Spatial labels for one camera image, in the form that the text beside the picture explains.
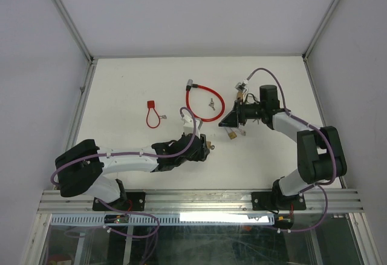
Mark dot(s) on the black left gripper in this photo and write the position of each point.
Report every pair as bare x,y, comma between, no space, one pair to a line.
202,152

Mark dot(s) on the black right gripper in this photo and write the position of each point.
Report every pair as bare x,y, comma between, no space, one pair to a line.
236,115

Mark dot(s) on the small brass padlock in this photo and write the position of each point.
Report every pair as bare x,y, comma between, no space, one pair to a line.
230,132

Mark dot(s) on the cable lock keys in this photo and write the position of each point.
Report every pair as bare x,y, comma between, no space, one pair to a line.
212,104

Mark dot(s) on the red cable lock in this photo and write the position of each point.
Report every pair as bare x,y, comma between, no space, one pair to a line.
202,110

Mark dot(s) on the small red padlock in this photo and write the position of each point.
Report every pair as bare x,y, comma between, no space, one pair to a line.
151,104

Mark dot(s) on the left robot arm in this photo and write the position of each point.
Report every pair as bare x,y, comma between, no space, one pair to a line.
83,169

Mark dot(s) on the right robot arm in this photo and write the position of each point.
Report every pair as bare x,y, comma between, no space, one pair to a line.
319,150

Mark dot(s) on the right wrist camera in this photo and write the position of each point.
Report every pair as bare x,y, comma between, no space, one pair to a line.
242,87

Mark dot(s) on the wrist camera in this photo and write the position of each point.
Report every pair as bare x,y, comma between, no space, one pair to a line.
242,87
192,126

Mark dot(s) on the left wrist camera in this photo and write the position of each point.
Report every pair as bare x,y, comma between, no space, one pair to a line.
192,126

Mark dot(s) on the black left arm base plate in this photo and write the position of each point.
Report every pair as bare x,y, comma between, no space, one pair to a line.
121,200

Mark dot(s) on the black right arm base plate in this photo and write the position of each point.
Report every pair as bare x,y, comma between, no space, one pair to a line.
272,202

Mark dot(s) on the aluminium mounting rail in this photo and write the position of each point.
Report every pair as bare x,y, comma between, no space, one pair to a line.
315,201

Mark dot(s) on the white slotted cable duct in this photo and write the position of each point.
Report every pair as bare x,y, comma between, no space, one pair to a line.
184,218

